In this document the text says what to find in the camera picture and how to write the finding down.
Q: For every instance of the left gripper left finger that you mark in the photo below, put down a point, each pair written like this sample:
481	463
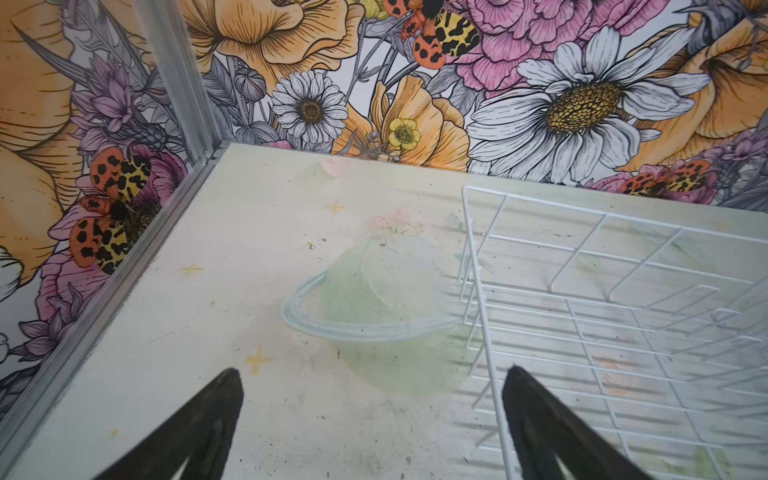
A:
194	442

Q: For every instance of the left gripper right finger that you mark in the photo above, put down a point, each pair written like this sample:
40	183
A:
547	436

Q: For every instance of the white wire dish rack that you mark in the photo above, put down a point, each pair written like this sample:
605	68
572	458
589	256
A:
651	327

